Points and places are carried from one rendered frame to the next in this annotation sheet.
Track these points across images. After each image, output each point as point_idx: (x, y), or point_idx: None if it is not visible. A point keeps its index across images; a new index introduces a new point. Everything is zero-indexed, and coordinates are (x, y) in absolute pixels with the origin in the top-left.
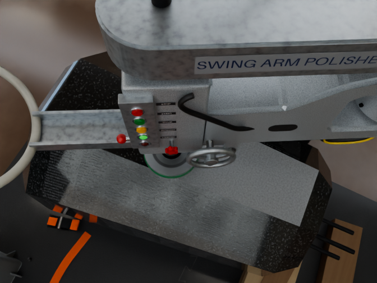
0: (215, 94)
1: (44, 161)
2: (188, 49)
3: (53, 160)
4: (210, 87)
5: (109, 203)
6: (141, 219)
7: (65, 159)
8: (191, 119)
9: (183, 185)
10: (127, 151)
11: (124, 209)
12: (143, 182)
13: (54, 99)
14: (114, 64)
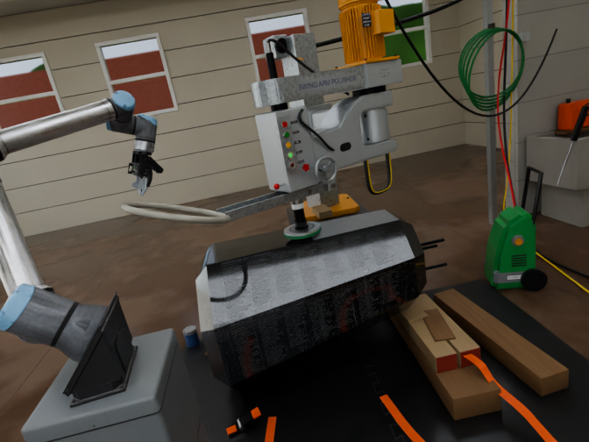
0: None
1: (221, 289)
2: (294, 76)
3: (228, 284)
4: None
5: (283, 288)
6: (312, 283)
7: (237, 276)
8: (306, 139)
9: (322, 240)
10: (276, 246)
11: (297, 284)
12: (298, 256)
13: (209, 256)
14: None
